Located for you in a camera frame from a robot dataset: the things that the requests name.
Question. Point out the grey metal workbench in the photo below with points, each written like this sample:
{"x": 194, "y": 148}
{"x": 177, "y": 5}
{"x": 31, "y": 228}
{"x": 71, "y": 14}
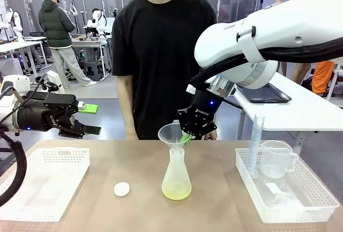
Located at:
{"x": 88, "y": 41}

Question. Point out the grey plastic step stool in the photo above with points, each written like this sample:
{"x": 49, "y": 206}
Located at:
{"x": 92, "y": 71}

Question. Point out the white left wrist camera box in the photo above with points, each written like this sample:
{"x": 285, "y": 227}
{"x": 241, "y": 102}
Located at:
{"x": 56, "y": 80}

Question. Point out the person in green puffer jacket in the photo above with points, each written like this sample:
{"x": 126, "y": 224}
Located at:
{"x": 53, "y": 28}

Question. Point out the clear plastic measuring beaker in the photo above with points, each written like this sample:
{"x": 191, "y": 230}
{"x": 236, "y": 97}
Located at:
{"x": 273, "y": 162}

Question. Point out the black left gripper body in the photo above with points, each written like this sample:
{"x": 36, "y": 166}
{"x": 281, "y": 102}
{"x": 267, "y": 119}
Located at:
{"x": 34, "y": 116}

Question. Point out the person's left hand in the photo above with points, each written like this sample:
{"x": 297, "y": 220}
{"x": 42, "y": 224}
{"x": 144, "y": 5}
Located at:
{"x": 211, "y": 136}

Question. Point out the clear plastic graduated cylinder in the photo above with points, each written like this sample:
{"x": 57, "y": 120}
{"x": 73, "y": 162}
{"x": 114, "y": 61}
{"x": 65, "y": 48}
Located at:
{"x": 256, "y": 135}

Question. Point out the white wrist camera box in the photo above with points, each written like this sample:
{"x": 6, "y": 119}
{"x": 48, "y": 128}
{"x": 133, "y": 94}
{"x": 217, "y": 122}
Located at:
{"x": 190, "y": 89}
{"x": 56, "y": 80}

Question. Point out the mannequin in white jacket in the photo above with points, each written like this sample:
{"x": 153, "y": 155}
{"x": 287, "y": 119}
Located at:
{"x": 323, "y": 76}

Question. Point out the black flat tray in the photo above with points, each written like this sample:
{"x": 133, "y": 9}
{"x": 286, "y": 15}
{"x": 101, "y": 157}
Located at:
{"x": 262, "y": 94}

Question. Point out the person in black t-shirt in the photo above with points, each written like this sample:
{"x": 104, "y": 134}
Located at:
{"x": 160, "y": 41}

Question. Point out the white round flask lid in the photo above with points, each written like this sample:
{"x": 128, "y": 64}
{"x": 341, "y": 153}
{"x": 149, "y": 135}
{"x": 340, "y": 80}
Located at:
{"x": 122, "y": 189}

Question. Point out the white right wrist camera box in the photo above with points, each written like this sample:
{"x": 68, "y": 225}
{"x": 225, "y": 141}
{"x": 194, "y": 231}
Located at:
{"x": 190, "y": 89}

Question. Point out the long white desk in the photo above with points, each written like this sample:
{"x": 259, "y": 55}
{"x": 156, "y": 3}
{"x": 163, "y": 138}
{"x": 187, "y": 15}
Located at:
{"x": 16, "y": 45}

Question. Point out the person's right forearm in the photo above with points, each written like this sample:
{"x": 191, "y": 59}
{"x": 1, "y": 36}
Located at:
{"x": 126, "y": 103}

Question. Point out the crumpled clear plastic film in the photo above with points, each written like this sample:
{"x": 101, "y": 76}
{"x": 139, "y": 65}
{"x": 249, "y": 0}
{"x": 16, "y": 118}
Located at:
{"x": 286, "y": 198}

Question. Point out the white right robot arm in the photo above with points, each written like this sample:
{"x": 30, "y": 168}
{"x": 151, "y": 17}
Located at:
{"x": 281, "y": 28}

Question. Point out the white perforated plastic basket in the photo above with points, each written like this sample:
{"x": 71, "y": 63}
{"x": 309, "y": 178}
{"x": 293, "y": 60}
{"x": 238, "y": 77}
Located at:
{"x": 53, "y": 189}
{"x": 249, "y": 186}

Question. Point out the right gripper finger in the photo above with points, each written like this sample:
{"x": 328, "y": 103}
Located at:
{"x": 203, "y": 130}
{"x": 184, "y": 125}

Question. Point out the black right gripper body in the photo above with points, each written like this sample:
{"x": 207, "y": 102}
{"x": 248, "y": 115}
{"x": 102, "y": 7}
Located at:
{"x": 203, "y": 106}

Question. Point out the clear plastic funnel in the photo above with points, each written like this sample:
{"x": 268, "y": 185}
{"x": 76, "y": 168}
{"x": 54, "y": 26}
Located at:
{"x": 168, "y": 135}

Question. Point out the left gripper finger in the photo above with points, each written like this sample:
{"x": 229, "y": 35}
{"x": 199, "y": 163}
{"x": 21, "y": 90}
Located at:
{"x": 61, "y": 102}
{"x": 77, "y": 130}

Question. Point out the small white paper slip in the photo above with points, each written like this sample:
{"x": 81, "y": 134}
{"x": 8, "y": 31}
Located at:
{"x": 272, "y": 187}

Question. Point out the person's right hand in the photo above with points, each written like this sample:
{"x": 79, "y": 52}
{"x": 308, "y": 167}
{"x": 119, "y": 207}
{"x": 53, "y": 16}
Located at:
{"x": 131, "y": 137}

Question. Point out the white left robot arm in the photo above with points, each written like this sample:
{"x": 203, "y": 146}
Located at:
{"x": 18, "y": 82}

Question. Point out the translucent plastic conical flask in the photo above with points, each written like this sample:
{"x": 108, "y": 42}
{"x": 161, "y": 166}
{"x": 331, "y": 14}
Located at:
{"x": 177, "y": 178}

